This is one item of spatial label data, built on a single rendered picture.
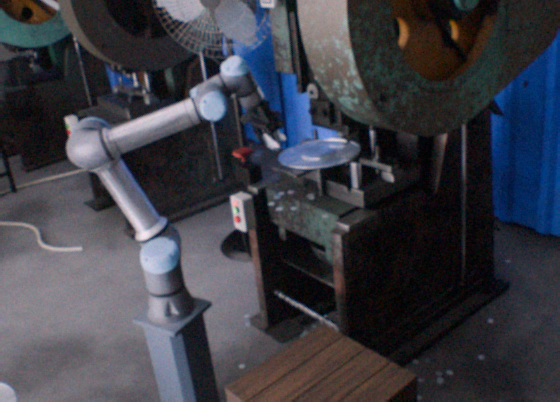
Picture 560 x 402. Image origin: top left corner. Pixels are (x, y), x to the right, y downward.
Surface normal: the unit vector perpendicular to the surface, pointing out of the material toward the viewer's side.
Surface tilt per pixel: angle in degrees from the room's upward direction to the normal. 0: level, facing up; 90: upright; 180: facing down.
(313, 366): 0
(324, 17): 91
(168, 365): 90
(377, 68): 90
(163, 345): 90
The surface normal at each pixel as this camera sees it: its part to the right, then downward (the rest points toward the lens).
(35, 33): 0.67, 0.22
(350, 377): -0.11, -0.91
